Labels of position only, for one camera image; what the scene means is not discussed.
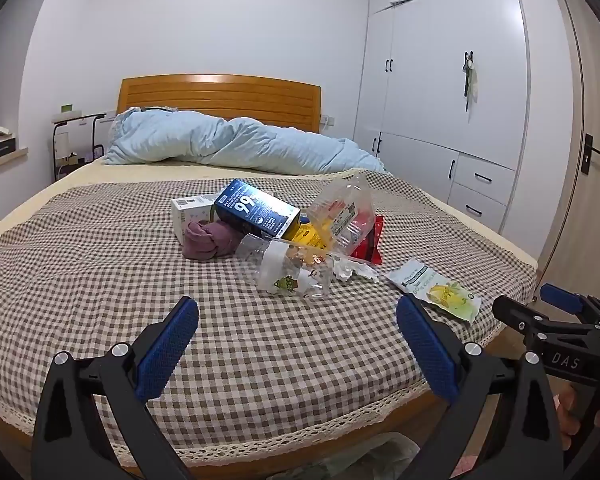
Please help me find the black door handle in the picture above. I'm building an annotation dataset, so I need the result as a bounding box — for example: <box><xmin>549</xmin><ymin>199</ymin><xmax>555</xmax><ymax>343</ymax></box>
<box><xmin>582</xmin><ymin>132</ymin><xmax>600</xmax><ymax>177</ymax></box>

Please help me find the white milk carton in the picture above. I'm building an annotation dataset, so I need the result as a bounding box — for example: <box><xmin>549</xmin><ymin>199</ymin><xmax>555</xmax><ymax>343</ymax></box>
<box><xmin>171</xmin><ymin>194</ymin><xmax>226</xmax><ymax>242</ymax></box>

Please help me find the white and green snack packet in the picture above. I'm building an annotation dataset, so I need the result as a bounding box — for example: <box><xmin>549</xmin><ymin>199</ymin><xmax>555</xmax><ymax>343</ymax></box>
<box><xmin>385</xmin><ymin>258</ymin><xmax>482</xmax><ymax>322</ymax></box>

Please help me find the purple cloth bundle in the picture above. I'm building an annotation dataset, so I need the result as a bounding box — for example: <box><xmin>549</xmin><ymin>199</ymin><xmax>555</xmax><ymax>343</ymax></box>
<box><xmin>181</xmin><ymin>220</ymin><xmax>238</xmax><ymax>262</ymax></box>

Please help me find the black metal bedside rack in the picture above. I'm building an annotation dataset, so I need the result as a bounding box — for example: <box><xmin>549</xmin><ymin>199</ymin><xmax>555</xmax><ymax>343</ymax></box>
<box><xmin>51</xmin><ymin>111</ymin><xmax>118</xmax><ymax>183</ymax></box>

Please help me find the blue carton box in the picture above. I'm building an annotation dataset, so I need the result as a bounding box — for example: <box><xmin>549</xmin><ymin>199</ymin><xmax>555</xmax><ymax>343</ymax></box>
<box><xmin>213</xmin><ymin>178</ymin><xmax>301</xmax><ymax>239</ymax></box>

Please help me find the clear plastic clamshell container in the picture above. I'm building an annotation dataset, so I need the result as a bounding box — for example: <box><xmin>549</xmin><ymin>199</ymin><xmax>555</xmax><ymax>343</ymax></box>
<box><xmin>307</xmin><ymin>172</ymin><xmax>376</xmax><ymax>261</ymax></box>

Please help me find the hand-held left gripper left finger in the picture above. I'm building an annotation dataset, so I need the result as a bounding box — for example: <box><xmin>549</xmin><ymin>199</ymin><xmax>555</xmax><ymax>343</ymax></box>
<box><xmin>31</xmin><ymin>296</ymin><xmax>201</xmax><ymax>480</ymax></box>

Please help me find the hanging door ornament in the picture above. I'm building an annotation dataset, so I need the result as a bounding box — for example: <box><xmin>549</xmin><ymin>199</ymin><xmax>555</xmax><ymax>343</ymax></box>
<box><xmin>461</xmin><ymin>51</ymin><xmax>481</xmax><ymax>112</ymax></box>

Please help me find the person's right hand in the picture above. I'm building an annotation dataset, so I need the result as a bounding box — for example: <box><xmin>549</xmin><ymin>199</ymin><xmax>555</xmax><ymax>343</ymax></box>
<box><xmin>555</xmin><ymin>387</ymin><xmax>600</xmax><ymax>436</ymax></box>

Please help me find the printed white trash bag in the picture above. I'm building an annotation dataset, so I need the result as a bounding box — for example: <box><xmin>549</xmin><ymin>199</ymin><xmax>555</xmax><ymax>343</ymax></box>
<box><xmin>265</xmin><ymin>432</ymin><xmax>421</xmax><ymax>480</ymax></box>

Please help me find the white wardrobe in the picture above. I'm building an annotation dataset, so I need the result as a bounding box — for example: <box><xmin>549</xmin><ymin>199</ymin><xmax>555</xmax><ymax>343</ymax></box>
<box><xmin>352</xmin><ymin>0</ymin><xmax>533</xmax><ymax>233</ymax></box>

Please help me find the white tissue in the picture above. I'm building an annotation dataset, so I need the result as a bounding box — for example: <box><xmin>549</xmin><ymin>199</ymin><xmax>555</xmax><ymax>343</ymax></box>
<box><xmin>330</xmin><ymin>255</ymin><xmax>379</xmax><ymax>282</ymax></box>

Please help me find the clear plastic bottle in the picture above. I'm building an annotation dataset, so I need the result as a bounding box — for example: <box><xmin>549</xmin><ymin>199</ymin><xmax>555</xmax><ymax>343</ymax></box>
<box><xmin>235</xmin><ymin>234</ymin><xmax>348</xmax><ymax>301</ymax></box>

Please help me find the light blue duvet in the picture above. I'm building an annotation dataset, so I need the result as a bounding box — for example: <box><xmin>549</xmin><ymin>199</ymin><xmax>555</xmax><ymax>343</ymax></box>
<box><xmin>101</xmin><ymin>106</ymin><xmax>387</xmax><ymax>177</ymax></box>

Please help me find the beige wooden door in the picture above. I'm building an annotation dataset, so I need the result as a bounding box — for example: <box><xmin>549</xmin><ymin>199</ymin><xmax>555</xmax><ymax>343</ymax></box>
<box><xmin>535</xmin><ymin>0</ymin><xmax>600</xmax><ymax>306</ymax></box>

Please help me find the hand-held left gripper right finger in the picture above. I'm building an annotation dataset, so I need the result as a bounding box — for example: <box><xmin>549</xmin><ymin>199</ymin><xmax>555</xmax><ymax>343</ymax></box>
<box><xmin>396</xmin><ymin>294</ymin><xmax>563</xmax><ymax>480</ymax></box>

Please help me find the yellow snack bag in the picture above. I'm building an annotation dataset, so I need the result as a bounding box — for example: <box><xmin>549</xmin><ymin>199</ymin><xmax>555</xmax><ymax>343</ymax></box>
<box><xmin>287</xmin><ymin>222</ymin><xmax>331</xmax><ymax>251</ymax></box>

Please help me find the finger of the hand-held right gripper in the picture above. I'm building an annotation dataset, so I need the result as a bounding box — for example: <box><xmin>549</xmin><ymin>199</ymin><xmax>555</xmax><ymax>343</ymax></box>
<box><xmin>491</xmin><ymin>294</ymin><xmax>600</xmax><ymax>341</ymax></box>
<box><xmin>539</xmin><ymin>283</ymin><xmax>600</xmax><ymax>333</ymax></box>

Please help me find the red snack packet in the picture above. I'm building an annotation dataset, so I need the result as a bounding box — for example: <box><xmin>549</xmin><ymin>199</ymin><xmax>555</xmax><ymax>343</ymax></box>
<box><xmin>352</xmin><ymin>212</ymin><xmax>385</xmax><ymax>265</ymax></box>

